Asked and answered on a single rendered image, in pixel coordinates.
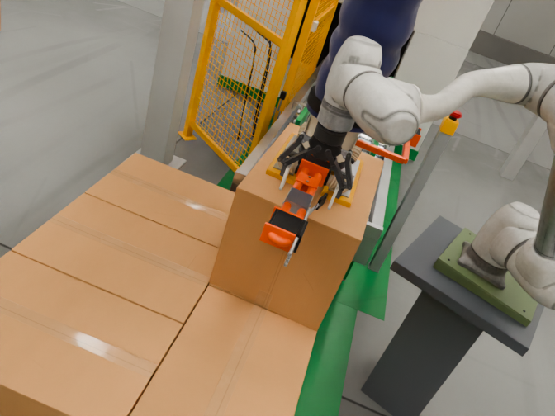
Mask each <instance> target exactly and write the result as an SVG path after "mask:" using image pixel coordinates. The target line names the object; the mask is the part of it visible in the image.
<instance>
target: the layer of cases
mask: <svg viewBox="0 0 555 416"><path fill-rule="evenodd" d="M234 196H235V192H232V191H229V190H227V189H225V188H223V187H219V186H217V185H215V184H212V183H210V182H207V181H205V180H202V179H200V178H198V177H194V176H193V175H190V174H188V173H185V172H182V171H180V170H177V169H176V168H172V167H170V166H168V165H166V164H163V163H160V162H158V161H155V160H153V159H151V158H147V157H145V156H143V155H141V154H138V153H134V154H133V155H131V156H130V157H129V158H128V159H127V160H126V161H124V162H123V163H122V164H120V165H119V166H118V167H117V168H115V169H114V170H112V171H111V172H110V173H108V174H107V175H106V176H105V177H104V178H103V179H101V180H100V181H99V182H97V183H96V184H95V185H93V186H92V187H90V188H89V189H88V190H87V191H85V193H83V194H82V195H81V196H79V197H78V198H77V199H76V200H74V201H73V202H71V203H70V204H69V205H68V206H66V207H65V208H63V209H62V211H60V212H59V213H58V214H56V215H55V216H54V217H52V218H51V219H50V220H48V221H47V222H46V223H44V224H43V225H42V226H41V227H40V228H39V229H37V230H36V231H35V232H33V233H32V234H30V235H29V236H28V237H27V238H25V239H24V240H22V241H21V242H20V243H19V244H18V245H17V246H16V247H14V248H13V249H12V251H9V252H8V253H6V254H5V255H3V256H2V257H1V258H0V416H294V414H295V411H296V406H297V402H298V400H299V396H300V393H301V388H302V384H303V381H304V378H305V374H306V369H307V366H308V363H309V360H310V356H311V351H312V348H313V345H314V341H315V336H316V333H317V331H315V330H314V329H310V328H308V327H306V326H304V325H302V324H299V323H298V322H295V321H293V320H291V319H289V318H286V317H284V316H282V315H280V314H277V313H275V312H273V311H271V310H268V309H266V308H264V307H262V306H260V305H257V304H255V303H254V302H251V301H249V300H246V299H244V298H242V297H240V296H238V295H235V294H233V293H231V292H229V291H226V290H224V289H222V288H220V287H219V286H215V285H213V284H211V283H210V282H209V280H210V278H211V273H212V269H213V267H214V264H215V260H216V255H217V253H218V250H219V247H220V244H221V239H222V236H223V233H224V230H225V225H226V222H227V219H228V216H229V213H230V208H231V205H232V202H233V199H234Z"/></svg>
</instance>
